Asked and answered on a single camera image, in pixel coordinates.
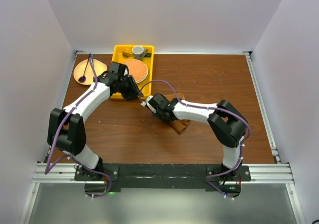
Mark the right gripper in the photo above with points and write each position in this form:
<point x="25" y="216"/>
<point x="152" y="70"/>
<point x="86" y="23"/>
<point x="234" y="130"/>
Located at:
<point x="157" y="114"/>

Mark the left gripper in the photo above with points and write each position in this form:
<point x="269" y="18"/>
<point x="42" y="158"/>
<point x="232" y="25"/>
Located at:
<point x="134" y="91"/>

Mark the orange cloth napkin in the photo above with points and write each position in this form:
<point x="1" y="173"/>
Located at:
<point x="178" y="125"/>

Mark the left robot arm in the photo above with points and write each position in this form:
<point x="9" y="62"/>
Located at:
<point x="66" y="131"/>

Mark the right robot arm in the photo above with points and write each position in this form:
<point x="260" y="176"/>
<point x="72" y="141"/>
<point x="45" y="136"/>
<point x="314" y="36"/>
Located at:
<point x="228" y="125"/>

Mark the woven orange round plate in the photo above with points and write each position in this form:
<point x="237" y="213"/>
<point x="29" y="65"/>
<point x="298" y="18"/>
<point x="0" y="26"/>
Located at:
<point x="137" y="69"/>

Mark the yellow plastic tray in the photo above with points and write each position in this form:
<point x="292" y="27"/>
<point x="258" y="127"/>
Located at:
<point x="122" y="53"/>

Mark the white cup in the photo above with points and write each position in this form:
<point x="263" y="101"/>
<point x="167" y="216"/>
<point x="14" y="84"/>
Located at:
<point x="138" y="52"/>

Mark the purple metal spoon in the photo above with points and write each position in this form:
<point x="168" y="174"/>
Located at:
<point x="83" y="77"/>

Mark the iridescent metal fork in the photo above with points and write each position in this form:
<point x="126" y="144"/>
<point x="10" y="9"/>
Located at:
<point x="92" y="62"/>

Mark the beige round plate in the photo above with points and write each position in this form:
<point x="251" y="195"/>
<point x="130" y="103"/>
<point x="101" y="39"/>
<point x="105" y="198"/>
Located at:
<point x="99" y="67"/>

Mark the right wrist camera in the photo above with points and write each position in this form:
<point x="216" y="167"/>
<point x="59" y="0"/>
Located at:
<point x="145" y="103"/>

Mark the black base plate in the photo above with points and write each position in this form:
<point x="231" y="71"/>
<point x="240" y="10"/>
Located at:
<point x="175" y="176"/>

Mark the aluminium frame rail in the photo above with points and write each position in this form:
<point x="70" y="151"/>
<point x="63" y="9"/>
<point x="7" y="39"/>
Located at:
<point x="277" y="173"/>

